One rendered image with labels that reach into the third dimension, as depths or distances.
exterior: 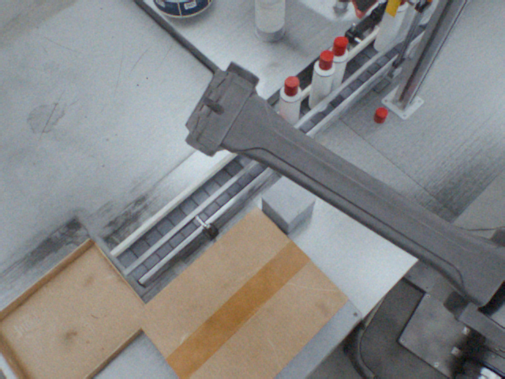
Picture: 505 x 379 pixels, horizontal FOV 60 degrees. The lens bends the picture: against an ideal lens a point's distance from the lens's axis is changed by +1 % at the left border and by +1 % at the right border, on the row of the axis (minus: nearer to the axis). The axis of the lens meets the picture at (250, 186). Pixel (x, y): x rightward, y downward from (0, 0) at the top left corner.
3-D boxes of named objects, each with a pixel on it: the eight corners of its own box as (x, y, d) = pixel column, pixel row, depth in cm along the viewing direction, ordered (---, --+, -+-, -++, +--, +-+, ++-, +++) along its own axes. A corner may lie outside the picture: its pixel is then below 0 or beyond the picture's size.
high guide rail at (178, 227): (430, 9, 122) (432, 5, 121) (434, 12, 122) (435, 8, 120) (124, 272, 96) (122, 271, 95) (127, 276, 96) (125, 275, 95)
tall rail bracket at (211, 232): (206, 226, 112) (196, 204, 97) (224, 245, 110) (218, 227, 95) (196, 234, 111) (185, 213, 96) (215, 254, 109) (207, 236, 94)
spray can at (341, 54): (328, 81, 122) (340, 28, 103) (342, 92, 121) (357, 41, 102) (316, 91, 121) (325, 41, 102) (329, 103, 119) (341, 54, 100)
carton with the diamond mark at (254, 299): (259, 242, 108) (256, 204, 83) (330, 315, 101) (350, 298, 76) (165, 328, 101) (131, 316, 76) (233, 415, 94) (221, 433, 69)
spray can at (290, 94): (288, 115, 118) (292, 68, 99) (301, 127, 117) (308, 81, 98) (274, 127, 117) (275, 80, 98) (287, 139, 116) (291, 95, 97)
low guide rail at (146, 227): (404, 9, 129) (405, 4, 127) (407, 12, 129) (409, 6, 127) (113, 254, 104) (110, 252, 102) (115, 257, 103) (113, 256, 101)
